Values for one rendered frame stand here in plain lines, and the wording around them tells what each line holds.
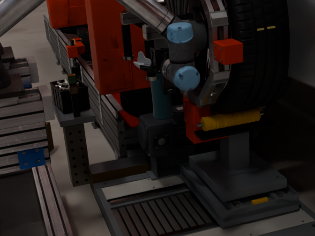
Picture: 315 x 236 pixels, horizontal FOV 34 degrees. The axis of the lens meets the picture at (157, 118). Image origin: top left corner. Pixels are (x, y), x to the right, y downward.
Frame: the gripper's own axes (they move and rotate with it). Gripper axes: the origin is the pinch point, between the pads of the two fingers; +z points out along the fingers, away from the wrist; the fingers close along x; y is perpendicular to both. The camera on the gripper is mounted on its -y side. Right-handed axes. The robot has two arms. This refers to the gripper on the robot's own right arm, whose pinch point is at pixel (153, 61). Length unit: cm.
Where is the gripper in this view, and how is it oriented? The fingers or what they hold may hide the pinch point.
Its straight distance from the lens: 186.6
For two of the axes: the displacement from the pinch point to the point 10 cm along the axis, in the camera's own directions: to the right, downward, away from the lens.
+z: -3.1, -3.2, 9.0
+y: -0.8, -9.3, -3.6
